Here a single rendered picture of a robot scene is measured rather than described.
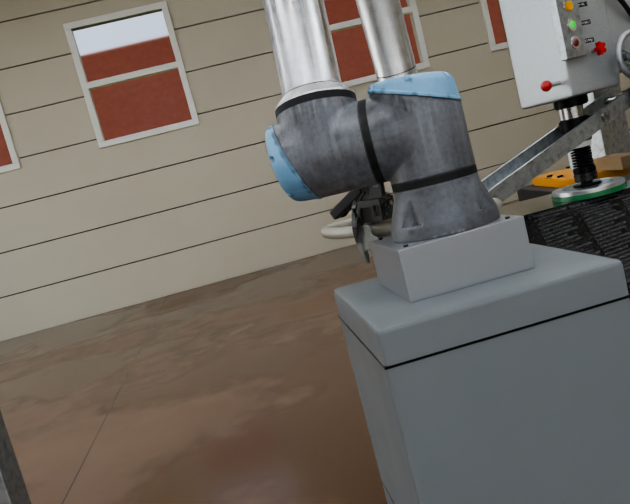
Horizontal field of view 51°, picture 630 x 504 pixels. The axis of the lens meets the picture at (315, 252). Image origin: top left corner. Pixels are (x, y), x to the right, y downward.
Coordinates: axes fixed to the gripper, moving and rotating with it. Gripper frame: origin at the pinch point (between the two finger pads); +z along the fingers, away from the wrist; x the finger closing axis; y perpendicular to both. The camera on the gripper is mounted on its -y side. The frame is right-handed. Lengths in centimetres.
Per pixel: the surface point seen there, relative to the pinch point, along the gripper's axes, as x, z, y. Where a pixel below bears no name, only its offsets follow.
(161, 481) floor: 25, 91, -135
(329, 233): 1.9, -6.4, -12.2
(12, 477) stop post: -71, 29, -55
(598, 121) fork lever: 78, -21, 39
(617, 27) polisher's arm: 84, -47, 46
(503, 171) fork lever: 58, -12, 15
